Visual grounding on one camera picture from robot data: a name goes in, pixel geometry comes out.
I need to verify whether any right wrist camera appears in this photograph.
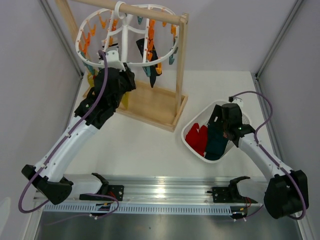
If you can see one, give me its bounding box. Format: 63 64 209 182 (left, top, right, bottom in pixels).
228 96 244 108

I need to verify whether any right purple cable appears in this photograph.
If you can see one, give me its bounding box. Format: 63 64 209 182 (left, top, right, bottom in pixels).
229 91 308 221

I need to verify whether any aluminium mounting rail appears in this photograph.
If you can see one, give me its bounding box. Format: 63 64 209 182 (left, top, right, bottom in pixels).
39 177 262 218

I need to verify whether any red sock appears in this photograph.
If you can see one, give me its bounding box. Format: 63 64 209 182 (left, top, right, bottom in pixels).
184 123 208 157

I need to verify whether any white round clip hanger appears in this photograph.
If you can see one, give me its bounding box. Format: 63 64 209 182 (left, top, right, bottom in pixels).
75 1 180 68

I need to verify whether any dark navy patterned sock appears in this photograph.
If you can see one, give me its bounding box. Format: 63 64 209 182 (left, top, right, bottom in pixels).
136 38 162 88

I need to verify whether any dark teal sock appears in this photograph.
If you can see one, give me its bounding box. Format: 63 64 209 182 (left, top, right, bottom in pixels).
204 125 229 161

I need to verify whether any white striped sock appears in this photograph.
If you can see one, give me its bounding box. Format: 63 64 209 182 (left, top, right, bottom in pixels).
101 36 119 52

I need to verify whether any purple cable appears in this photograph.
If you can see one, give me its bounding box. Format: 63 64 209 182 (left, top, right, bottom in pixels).
18 49 120 220
229 91 308 221

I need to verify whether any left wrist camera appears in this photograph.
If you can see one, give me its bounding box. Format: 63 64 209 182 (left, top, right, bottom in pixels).
105 46 125 71

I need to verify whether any white perforated plastic basket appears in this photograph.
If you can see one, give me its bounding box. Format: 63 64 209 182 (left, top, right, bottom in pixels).
181 100 235 164

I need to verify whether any wooden hanger stand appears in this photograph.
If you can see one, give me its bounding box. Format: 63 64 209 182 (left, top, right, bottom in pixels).
55 0 189 132

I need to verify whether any yellow sock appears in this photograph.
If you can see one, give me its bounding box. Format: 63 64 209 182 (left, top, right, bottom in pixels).
87 72 97 88
121 92 130 110

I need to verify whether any teal clothespin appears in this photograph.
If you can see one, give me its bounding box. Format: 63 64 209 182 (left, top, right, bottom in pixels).
142 66 152 78

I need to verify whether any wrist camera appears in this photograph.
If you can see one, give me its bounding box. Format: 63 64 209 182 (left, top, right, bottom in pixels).
105 46 125 71
228 96 244 108

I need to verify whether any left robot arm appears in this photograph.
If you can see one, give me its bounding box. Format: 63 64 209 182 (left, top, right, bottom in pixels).
21 62 136 205

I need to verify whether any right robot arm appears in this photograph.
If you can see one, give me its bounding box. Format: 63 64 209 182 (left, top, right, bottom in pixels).
208 103 309 220

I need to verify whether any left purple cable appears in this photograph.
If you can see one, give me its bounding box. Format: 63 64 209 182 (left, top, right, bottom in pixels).
18 49 120 220

